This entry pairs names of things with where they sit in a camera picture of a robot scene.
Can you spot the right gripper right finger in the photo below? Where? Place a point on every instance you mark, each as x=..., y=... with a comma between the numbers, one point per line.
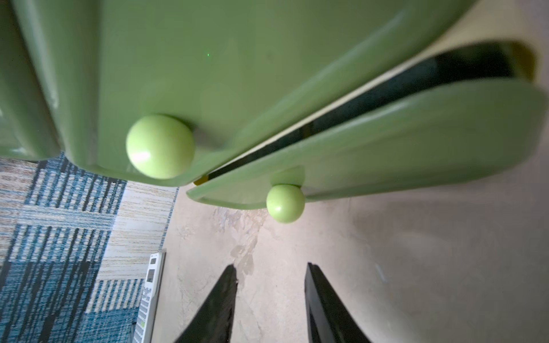
x=327, y=318

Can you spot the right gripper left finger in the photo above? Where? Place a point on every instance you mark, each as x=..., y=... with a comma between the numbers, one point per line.
x=214, y=319

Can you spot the green bottom drawer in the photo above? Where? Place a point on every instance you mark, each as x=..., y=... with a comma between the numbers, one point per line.
x=449, y=134

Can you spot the green drawer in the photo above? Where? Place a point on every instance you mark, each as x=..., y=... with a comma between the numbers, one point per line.
x=449, y=134
x=235, y=72
x=27, y=131

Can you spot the green three-drawer cabinet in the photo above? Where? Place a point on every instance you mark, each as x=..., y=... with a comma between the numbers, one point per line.
x=486, y=21

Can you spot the green top drawer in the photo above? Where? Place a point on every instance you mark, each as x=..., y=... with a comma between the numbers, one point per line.
x=27, y=131

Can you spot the white calculator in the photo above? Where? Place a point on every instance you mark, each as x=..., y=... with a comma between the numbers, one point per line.
x=143, y=329

